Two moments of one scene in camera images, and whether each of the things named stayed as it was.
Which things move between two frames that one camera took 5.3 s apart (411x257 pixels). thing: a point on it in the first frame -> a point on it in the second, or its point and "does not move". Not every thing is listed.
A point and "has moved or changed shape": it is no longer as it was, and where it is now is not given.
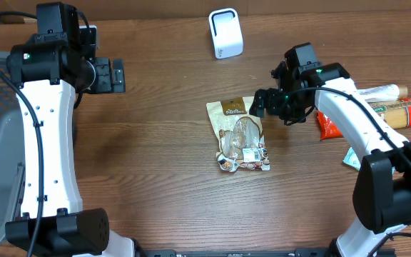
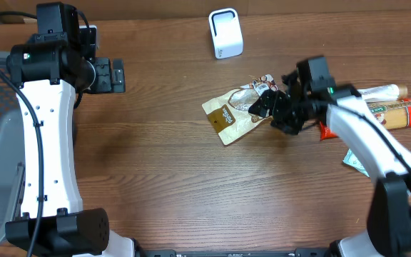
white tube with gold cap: [384, 93] does not move
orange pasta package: [406, 112] does not move
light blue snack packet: [351, 158] does not move
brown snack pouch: [240, 136] has moved or changed shape
